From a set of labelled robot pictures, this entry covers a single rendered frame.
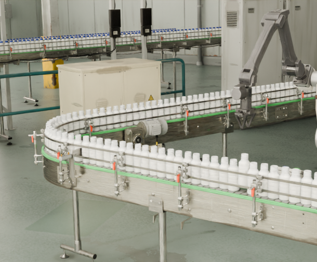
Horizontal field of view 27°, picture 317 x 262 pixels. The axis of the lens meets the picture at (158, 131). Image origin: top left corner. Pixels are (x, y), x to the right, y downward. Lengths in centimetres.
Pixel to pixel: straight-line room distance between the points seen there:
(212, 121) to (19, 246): 190
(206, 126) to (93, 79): 228
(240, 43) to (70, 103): 289
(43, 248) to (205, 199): 224
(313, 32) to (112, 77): 394
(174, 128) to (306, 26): 532
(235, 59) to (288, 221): 639
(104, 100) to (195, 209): 415
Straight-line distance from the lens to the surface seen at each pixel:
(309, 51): 1040
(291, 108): 619
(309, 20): 1035
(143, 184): 373
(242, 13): 936
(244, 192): 342
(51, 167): 425
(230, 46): 957
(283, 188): 328
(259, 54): 336
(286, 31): 359
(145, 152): 371
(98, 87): 750
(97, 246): 542
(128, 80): 770
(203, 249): 530
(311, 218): 323
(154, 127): 498
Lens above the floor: 204
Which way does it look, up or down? 12 degrees down
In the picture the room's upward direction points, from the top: 1 degrees counter-clockwise
